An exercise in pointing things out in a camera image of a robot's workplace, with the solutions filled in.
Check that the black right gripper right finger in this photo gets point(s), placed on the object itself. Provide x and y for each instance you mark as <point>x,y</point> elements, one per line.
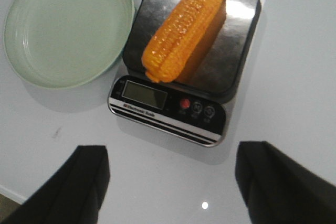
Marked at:
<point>276,189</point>

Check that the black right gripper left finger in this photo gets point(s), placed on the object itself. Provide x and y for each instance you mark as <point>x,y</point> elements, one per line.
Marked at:
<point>73,194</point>

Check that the orange corn cob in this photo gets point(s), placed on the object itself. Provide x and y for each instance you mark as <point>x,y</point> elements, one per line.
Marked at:
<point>169,49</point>

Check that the black silver kitchen scale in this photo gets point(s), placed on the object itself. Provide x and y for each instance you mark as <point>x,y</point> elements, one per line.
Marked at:
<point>197,106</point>

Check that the pale green round plate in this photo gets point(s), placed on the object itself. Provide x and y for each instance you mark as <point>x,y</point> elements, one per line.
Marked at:
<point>60,44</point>

